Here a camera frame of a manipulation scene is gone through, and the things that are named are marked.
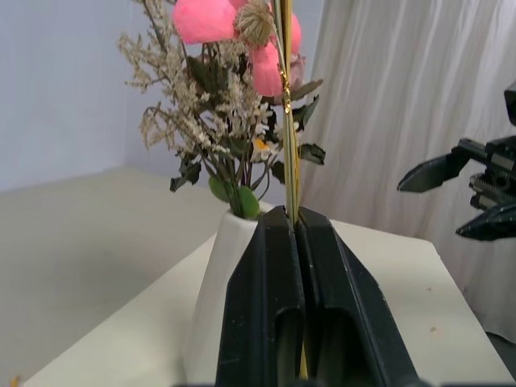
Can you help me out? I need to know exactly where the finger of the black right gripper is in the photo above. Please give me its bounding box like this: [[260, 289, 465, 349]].
[[397, 138, 488, 194], [455, 202, 516, 243]]

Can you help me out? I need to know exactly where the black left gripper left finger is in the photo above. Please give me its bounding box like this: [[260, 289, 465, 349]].
[[214, 204, 306, 387]]

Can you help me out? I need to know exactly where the white curtain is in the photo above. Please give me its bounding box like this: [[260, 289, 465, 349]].
[[300, 0, 516, 344]]

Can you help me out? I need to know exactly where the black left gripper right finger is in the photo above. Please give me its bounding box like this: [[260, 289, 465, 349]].
[[297, 206, 419, 387]]

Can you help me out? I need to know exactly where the white ceramic vase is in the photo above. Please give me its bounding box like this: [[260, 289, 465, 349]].
[[186, 200, 280, 387]]

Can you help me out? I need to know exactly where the straw-stemmed dried flower bouquet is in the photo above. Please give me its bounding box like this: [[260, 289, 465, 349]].
[[234, 0, 310, 381]]

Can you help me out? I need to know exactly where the pink and beige flower bouquet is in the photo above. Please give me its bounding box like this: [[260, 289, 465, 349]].
[[117, 0, 327, 221]]

